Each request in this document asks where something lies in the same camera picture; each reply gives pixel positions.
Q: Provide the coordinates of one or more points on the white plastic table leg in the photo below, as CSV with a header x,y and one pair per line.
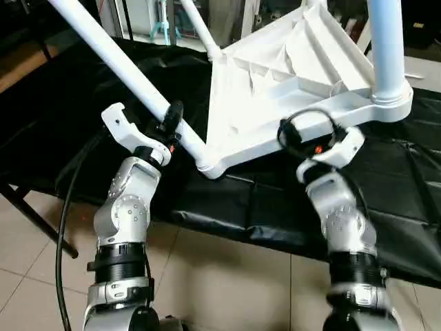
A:
x,y
387,48
200,27
117,55

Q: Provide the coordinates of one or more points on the white drawer unit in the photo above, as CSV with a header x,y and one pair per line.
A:
x,y
424,69

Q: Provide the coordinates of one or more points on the black metal bench leg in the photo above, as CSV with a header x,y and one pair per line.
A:
x,y
34,221

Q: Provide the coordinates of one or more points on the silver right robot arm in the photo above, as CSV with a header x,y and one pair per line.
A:
x,y
341,214

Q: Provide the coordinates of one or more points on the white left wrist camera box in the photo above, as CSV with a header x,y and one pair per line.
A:
x,y
127,131

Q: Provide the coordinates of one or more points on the white plastic table top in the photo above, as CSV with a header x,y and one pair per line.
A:
x,y
289,76

